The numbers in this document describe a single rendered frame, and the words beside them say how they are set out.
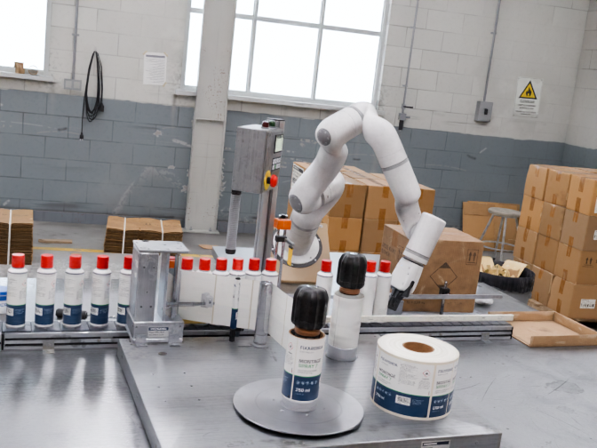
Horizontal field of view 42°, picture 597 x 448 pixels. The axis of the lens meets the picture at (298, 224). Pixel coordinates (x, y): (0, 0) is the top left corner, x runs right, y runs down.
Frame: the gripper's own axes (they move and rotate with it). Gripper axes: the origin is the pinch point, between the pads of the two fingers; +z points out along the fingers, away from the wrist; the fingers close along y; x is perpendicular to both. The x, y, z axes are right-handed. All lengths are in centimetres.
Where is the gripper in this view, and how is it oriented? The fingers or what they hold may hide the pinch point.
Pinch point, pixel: (393, 303)
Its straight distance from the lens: 261.7
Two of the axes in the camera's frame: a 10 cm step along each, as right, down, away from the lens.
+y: 3.5, 2.2, -9.1
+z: -4.2, 9.0, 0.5
